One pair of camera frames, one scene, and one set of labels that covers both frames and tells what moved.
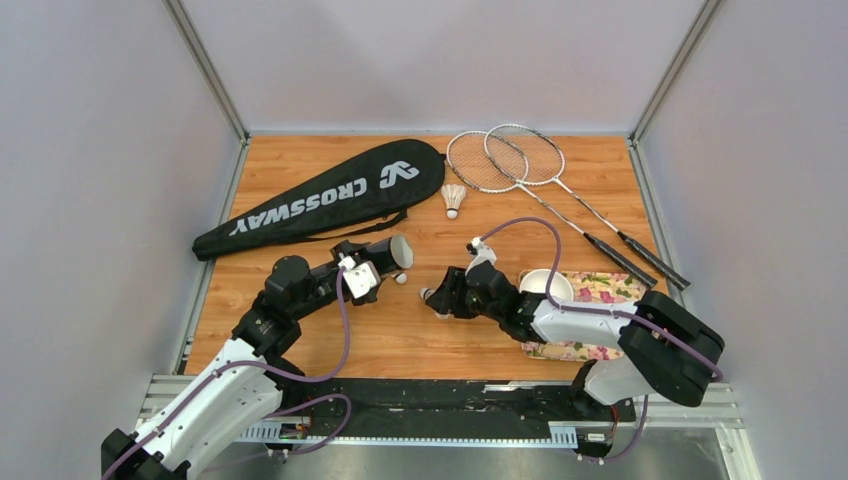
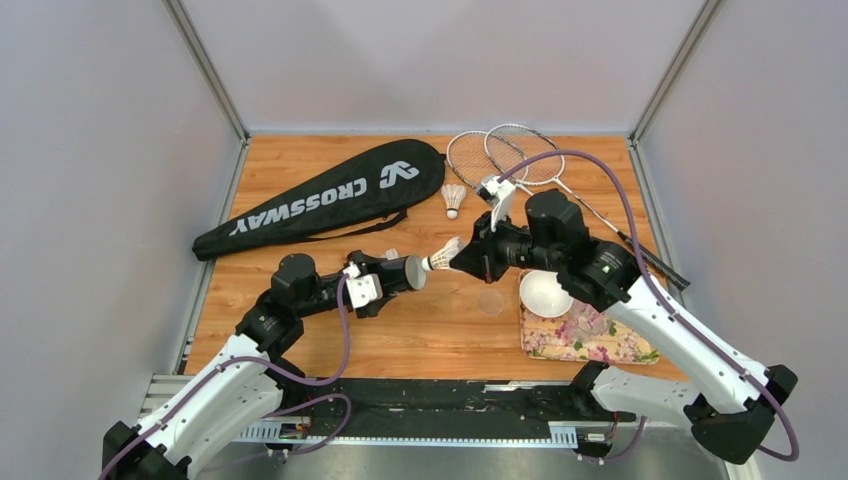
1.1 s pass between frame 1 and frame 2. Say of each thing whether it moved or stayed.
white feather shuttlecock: stayed
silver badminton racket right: stayed
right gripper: moved
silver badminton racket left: stayed
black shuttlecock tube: moved
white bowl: stayed
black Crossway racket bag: stayed
